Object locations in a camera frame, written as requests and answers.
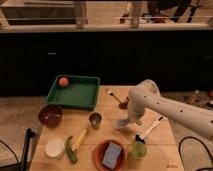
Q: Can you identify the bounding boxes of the grey blue towel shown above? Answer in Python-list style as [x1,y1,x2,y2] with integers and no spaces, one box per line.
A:
[112,118,129,129]

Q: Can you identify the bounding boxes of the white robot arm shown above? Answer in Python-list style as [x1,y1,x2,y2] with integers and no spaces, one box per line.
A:
[127,79,213,142]

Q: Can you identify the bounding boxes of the green cup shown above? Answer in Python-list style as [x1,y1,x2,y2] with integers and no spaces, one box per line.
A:
[129,141,147,159]

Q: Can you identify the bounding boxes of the small metal cup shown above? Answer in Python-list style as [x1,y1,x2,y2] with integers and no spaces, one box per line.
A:
[89,112,102,129]

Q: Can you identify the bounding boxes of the brown wooden spoon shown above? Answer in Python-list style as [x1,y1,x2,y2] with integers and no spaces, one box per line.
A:
[106,89,122,103]

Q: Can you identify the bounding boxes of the blue grey sponge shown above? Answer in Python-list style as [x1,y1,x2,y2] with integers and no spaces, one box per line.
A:
[102,141,122,169]

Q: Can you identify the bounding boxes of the orange bowl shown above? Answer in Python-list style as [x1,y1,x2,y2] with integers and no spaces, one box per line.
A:
[92,139,127,171]

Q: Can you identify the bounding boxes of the green plastic tray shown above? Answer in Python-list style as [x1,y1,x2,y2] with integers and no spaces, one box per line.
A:
[46,75,100,110]

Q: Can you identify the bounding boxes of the yellow corn cob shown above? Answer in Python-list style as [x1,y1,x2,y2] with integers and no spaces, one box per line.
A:
[71,128,88,152]

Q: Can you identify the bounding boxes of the green pepper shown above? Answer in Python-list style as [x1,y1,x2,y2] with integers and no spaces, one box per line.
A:
[65,136,78,164]

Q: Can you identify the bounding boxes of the orange ball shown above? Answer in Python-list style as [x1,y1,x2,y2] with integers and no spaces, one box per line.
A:
[58,77,69,88]

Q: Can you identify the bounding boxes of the dark brown bowl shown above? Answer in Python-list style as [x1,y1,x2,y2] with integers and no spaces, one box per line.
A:
[38,105,63,128]

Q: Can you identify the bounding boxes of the white round lid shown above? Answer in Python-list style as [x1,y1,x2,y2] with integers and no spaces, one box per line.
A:
[45,137,65,159]

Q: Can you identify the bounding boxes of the black stand left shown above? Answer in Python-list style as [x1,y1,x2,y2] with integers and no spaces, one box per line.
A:
[0,128,36,171]

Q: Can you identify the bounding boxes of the white handled black brush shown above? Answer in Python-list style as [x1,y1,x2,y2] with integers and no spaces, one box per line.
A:
[135,116,164,144]

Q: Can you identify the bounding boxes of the black cable right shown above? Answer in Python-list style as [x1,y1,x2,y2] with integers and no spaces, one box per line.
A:
[177,135,213,171]

